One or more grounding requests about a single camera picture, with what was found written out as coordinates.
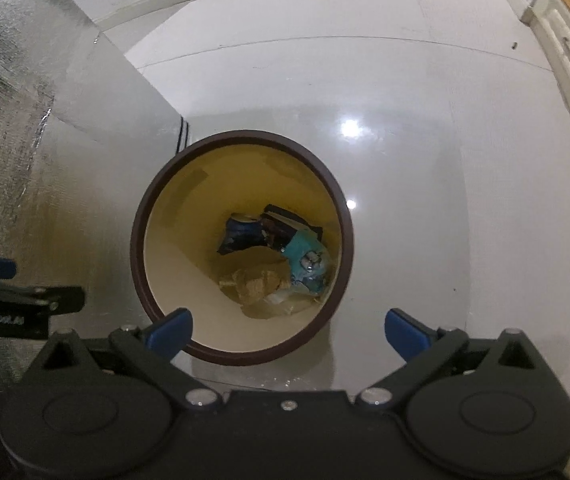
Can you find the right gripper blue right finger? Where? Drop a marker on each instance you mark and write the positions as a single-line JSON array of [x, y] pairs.
[[407, 336]]

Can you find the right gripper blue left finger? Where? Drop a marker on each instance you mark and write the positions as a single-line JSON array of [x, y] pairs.
[[170, 335]]

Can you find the brown cardboard piece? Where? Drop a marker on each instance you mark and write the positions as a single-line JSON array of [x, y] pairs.
[[249, 276]]

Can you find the crushed blue Pepsi can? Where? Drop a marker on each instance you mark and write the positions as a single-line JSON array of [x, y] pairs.
[[242, 232]]

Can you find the teal snack bag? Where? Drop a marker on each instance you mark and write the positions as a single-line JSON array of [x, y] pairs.
[[309, 262]]

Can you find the brown round trash bin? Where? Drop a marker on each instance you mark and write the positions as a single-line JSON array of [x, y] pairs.
[[180, 224]]

